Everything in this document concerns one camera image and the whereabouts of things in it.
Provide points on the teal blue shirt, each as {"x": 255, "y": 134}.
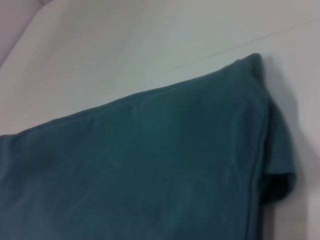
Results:
{"x": 137, "y": 162}

